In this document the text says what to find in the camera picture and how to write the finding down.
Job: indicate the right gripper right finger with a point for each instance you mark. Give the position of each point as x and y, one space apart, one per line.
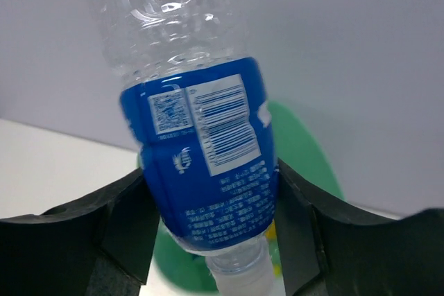
330 247

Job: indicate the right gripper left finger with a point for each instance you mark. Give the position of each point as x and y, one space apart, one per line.
99 244

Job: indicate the bottle yellow cap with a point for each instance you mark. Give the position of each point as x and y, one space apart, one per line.
271 237

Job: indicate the clear bottle blue label white cap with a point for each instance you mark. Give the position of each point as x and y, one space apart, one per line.
196 103

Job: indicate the green plastic bin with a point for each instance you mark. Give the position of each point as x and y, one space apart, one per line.
174 271

